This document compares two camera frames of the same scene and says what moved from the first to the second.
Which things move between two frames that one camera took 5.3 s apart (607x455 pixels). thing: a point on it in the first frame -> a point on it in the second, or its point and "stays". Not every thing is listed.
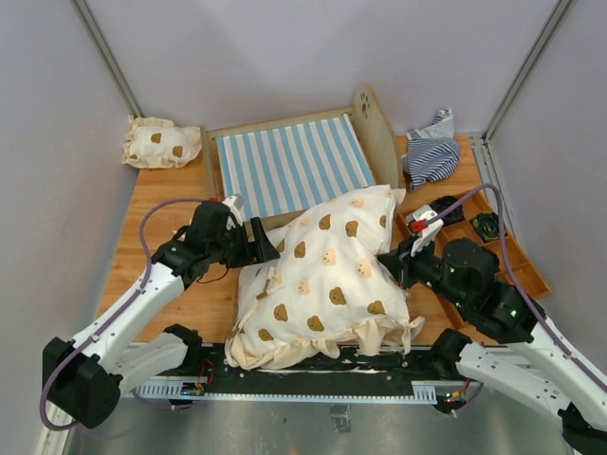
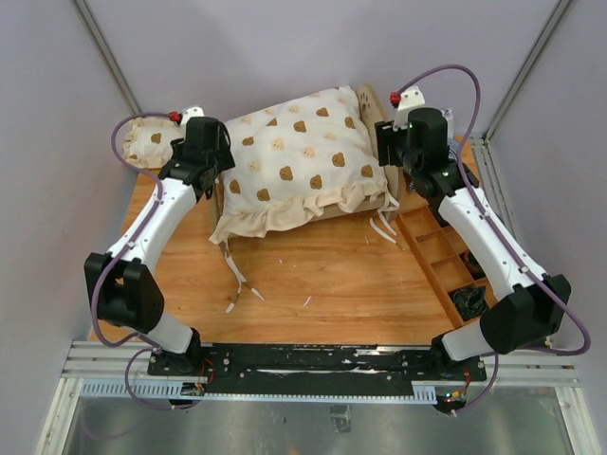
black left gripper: (252, 252) -> (223, 154)
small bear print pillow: (156, 143) stays
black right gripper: (399, 263) -> (386, 137)
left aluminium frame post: (106, 55) stays
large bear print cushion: (327, 294) -> (296, 155)
